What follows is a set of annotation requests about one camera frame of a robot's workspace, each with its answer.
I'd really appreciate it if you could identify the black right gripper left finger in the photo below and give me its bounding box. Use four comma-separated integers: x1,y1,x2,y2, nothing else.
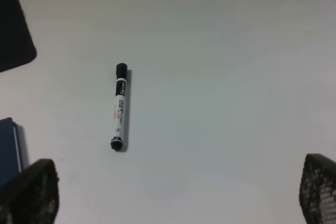
1,159,59,223

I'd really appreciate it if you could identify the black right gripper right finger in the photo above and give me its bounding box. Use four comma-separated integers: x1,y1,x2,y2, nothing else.
299,154,335,224

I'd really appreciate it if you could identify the black white marker pen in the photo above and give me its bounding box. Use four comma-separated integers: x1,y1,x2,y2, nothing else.
110,63,128,151

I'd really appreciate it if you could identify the dark blue notebook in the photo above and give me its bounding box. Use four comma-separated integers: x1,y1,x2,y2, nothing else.
0,118,23,187

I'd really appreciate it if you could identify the black green snake mouse pad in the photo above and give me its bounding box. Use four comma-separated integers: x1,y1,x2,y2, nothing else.
1,0,37,72

